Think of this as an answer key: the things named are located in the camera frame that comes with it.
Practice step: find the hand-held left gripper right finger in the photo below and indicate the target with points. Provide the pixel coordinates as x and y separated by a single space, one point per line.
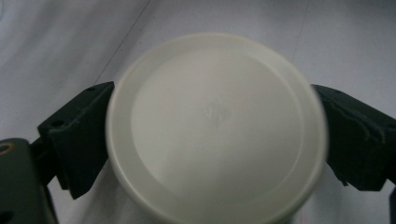
361 143

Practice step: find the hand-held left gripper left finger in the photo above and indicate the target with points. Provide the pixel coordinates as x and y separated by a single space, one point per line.
77 140

